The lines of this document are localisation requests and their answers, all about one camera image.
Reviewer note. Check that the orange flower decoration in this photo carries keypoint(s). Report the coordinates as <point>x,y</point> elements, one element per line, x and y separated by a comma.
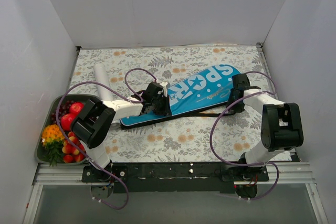
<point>52,141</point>

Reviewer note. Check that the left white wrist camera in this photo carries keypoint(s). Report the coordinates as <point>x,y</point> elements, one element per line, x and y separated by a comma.
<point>165,85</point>

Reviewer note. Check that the blue racket bag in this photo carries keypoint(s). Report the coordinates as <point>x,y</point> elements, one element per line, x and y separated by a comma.
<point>207,89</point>

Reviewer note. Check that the white shuttlecock tube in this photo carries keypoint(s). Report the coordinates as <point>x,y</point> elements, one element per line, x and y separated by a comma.
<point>104,94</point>

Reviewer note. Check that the aluminium frame rail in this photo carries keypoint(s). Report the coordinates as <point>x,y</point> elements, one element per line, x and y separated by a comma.
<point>59,196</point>

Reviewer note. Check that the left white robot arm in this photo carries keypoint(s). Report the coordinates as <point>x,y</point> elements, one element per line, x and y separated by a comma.
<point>94,120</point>

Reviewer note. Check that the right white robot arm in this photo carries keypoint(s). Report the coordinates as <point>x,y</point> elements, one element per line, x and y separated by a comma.
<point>281,127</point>

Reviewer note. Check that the small red-yellow fruit bunch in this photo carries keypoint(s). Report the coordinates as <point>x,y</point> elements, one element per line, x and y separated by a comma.
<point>72,154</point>

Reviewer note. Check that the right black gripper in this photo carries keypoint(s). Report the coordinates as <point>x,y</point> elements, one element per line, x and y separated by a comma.
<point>234,100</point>

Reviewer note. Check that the grey fruit tray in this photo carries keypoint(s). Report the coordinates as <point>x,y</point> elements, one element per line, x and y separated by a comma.
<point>40,152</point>

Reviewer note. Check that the floral tablecloth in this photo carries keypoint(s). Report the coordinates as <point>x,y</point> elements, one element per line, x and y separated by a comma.
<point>190,139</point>

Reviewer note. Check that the red apple lower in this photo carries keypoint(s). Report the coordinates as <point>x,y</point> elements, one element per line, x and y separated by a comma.
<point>66,121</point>

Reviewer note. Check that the red apple upper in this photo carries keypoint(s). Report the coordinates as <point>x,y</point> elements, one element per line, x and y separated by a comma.
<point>76,107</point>

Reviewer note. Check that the red apple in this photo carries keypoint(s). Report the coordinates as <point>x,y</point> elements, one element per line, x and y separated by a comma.
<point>66,121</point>
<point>76,107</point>

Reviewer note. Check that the dark grape bunch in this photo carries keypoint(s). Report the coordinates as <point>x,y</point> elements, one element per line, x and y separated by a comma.
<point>64,109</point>

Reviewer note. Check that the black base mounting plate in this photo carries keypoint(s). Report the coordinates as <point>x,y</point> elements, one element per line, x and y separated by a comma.
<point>170,177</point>

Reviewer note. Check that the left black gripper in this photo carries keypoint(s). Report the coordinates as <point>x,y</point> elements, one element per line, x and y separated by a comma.
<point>163,107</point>

